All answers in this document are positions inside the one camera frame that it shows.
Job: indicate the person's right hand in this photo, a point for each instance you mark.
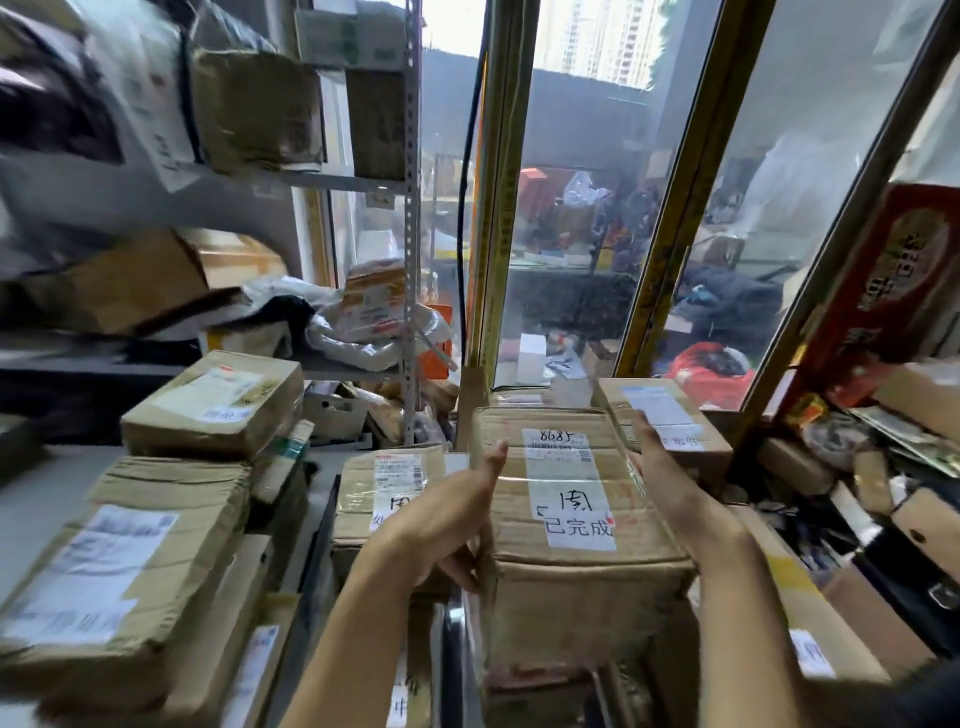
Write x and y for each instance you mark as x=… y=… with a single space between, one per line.
x=682 y=502

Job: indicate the person's left hand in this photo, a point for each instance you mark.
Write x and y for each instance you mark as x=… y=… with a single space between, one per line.
x=435 y=525

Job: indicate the taped box handwritten label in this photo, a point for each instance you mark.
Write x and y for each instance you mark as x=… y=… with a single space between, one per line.
x=356 y=495

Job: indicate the narrow box with label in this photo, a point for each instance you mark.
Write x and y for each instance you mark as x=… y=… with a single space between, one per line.
x=416 y=675

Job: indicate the green-taped cardboard box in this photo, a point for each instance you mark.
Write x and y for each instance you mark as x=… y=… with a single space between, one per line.
x=281 y=465

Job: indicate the small brown box with label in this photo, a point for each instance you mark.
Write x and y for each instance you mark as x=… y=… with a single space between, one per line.
x=172 y=427

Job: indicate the person's right forearm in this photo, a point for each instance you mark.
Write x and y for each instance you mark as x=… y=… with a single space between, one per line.
x=750 y=637

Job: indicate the person's left forearm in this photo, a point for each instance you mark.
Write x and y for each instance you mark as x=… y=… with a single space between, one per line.
x=352 y=652

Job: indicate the plain cardboard box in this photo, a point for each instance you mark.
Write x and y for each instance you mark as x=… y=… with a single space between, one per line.
x=795 y=465

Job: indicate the red cloth heap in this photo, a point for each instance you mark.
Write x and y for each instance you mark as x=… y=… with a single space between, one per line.
x=705 y=382

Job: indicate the tall narrow cardboard piece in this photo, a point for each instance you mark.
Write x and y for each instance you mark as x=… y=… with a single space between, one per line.
x=471 y=405

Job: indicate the beige storage basket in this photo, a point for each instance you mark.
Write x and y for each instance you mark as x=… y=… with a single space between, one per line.
x=334 y=416

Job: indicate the open cardboard box outdoors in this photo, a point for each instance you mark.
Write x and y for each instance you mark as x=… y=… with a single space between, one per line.
x=600 y=360

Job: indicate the orange paper bag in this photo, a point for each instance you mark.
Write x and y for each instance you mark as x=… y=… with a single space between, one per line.
x=435 y=360

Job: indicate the white box outdoors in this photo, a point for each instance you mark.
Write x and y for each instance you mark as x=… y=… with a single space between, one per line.
x=531 y=360

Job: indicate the white woven sack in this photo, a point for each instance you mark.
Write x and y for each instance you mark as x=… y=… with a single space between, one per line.
x=352 y=352

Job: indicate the brown cardboard floor box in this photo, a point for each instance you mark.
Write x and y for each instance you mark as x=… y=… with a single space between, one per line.
x=877 y=622

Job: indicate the orange white wrapped bundle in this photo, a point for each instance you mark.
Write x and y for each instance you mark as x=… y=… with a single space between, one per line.
x=371 y=300

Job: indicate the black plastic bag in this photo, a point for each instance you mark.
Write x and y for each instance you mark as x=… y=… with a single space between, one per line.
x=285 y=313

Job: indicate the white foam box yellow tape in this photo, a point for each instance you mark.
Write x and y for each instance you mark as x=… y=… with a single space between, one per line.
x=247 y=341

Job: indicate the tall red box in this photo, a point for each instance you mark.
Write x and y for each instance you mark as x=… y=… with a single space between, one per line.
x=885 y=285

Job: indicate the grey metal shelf rack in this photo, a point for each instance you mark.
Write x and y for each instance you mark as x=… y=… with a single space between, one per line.
x=411 y=225

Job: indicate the large yellow-taped cardboard box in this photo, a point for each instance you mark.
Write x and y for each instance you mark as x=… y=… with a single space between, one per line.
x=127 y=285

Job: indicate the cardboard box on rack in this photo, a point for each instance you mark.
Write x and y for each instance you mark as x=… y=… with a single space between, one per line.
x=255 y=112
x=375 y=127

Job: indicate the white hanging plastic bag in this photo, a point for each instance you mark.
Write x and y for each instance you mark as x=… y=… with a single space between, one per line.
x=142 y=97

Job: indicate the black plastic bags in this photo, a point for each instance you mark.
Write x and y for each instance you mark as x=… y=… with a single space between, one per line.
x=52 y=90

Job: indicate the glass storefront with taped frame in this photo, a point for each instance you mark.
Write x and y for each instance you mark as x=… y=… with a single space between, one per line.
x=510 y=225

